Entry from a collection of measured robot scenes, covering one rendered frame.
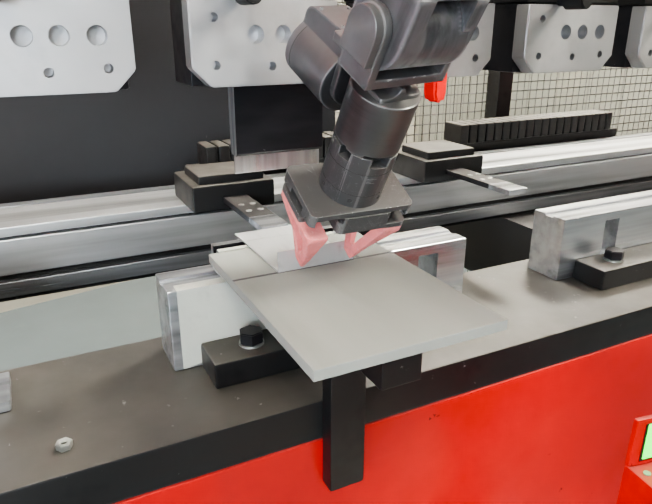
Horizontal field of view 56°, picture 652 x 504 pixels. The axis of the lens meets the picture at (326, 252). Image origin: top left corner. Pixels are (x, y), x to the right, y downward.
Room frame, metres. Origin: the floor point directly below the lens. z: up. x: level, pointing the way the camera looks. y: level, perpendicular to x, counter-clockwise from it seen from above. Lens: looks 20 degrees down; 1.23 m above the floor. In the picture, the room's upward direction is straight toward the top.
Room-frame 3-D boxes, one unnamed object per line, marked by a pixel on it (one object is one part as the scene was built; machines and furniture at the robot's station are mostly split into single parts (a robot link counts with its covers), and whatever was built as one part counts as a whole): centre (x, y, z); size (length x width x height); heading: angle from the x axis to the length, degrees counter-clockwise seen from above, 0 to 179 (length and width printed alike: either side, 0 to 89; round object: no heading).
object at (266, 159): (0.67, 0.05, 1.13); 0.10 x 0.02 x 0.10; 116
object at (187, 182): (0.81, 0.12, 1.01); 0.26 x 0.12 x 0.05; 26
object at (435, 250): (0.69, 0.00, 0.92); 0.39 x 0.06 x 0.10; 116
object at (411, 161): (0.99, -0.22, 1.01); 0.26 x 0.12 x 0.05; 26
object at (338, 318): (0.53, -0.01, 1.00); 0.26 x 0.18 x 0.01; 26
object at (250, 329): (0.59, 0.08, 0.91); 0.03 x 0.03 x 0.02
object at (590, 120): (1.37, -0.46, 1.02); 0.44 x 0.06 x 0.04; 116
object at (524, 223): (1.27, -0.31, 0.81); 0.64 x 0.08 x 0.14; 26
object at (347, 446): (0.50, -0.03, 0.88); 0.14 x 0.04 x 0.22; 26
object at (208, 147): (1.12, 0.05, 1.02); 0.37 x 0.06 x 0.04; 116
